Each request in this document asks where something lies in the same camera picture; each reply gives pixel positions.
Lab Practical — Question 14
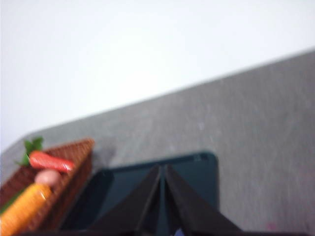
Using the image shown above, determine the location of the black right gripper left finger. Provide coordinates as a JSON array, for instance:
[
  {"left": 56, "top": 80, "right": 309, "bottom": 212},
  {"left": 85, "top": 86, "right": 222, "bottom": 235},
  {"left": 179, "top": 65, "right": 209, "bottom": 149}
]
[{"left": 91, "top": 164, "right": 162, "bottom": 232}]

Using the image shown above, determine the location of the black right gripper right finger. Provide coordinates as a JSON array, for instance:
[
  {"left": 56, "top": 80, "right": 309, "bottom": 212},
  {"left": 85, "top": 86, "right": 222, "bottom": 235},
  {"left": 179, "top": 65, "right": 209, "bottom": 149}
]
[{"left": 163, "top": 164, "right": 244, "bottom": 233}]

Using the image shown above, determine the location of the orange yellow corn cob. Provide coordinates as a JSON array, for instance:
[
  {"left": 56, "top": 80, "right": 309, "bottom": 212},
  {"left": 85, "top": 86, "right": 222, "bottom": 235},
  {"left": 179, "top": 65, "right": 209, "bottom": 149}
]
[{"left": 0, "top": 183, "right": 54, "bottom": 233}]

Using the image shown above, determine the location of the brown wicker basket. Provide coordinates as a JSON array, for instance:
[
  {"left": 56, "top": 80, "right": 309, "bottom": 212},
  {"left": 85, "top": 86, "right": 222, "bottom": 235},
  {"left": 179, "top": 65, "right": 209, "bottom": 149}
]
[{"left": 0, "top": 138, "right": 95, "bottom": 232}]

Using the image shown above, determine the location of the black rectangular tray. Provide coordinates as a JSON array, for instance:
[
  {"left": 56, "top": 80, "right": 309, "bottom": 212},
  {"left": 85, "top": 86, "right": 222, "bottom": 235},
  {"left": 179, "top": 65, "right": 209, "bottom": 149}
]
[{"left": 60, "top": 150, "right": 220, "bottom": 232}]

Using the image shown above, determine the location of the pinkish brown egg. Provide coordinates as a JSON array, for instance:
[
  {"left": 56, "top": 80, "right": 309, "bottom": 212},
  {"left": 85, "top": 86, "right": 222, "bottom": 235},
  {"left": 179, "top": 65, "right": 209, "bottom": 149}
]
[{"left": 34, "top": 170, "right": 61, "bottom": 191}]

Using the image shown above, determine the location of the orange carrot with green leaves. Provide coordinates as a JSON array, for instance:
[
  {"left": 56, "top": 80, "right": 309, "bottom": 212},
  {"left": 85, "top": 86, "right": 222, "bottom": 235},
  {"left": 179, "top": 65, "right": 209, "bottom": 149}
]
[{"left": 14, "top": 137, "right": 76, "bottom": 173}]

